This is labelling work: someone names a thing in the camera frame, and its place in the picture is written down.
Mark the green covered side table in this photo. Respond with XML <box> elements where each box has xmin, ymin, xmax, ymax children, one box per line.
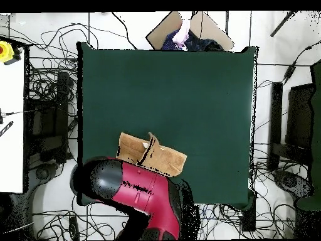
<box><xmin>295</xmin><ymin>58</ymin><xmax>321</xmax><ymax>212</ymax></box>

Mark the black cable tangle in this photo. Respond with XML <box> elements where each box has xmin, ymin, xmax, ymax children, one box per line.
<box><xmin>32</xmin><ymin>209</ymin><xmax>130</xmax><ymax>241</ymax></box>
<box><xmin>24</xmin><ymin>22</ymin><xmax>98</xmax><ymax>101</ymax></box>
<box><xmin>200</xmin><ymin>203</ymin><xmax>297</xmax><ymax>240</ymax></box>

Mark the dark blue garment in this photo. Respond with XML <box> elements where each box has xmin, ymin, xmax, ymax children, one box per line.
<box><xmin>160</xmin><ymin>29</ymin><xmax>224</xmax><ymax>51</ymax></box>

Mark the black rod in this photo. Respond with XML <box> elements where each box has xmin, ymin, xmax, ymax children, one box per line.
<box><xmin>270</xmin><ymin>10</ymin><xmax>297</xmax><ymax>38</ymax></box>

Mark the dark green tablecloth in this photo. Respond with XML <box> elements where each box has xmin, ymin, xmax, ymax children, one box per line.
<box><xmin>76</xmin><ymin>41</ymin><xmax>259</xmax><ymax>206</ymax></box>

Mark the black ribbed strap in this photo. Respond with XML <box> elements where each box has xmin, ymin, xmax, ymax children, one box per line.
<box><xmin>0</xmin><ymin>120</ymin><xmax>14</xmax><ymax>138</ymax></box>

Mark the black power adapter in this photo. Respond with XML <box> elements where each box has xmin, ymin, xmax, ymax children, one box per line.
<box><xmin>283</xmin><ymin>63</ymin><xmax>297</xmax><ymax>82</ymax></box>

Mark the yellow emergency stop button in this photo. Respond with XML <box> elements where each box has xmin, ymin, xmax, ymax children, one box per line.
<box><xmin>0</xmin><ymin>40</ymin><xmax>15</xmax><ymax>63</ymax></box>

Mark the white desk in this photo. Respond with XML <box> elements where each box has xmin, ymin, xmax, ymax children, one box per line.
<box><xmin>0</xmin><ymin>50</ymin><xmax>25</xmax><ymax>194</ymax></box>

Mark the cardboard box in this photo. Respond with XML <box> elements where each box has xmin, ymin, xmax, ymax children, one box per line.
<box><xmin>145</xmin><ymin>11</ymin><xmax>235</xmax><ymax>52</ymax></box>

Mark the black equipment rack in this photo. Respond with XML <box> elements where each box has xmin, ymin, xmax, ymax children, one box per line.
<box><xmin>266</xmin><ymin>81</ymin><xmax>315</xmax><ymax>172</ymax></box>
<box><xmin>23</xmin><ymin>71</ymin><xmax>71</xmax><ymax>164</ymax></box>

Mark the pale pink garment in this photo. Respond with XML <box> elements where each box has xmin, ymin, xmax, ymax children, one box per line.
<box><xmin>171</xmin><ymin>19</ymin><xmax>191</xmax><ymax>51</ymax></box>

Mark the orange terry towel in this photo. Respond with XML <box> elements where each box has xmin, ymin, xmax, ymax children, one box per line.
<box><xmin>115</xmin><ymin>131</ymin><xmax>188</xmax><ymax>178</ymax></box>

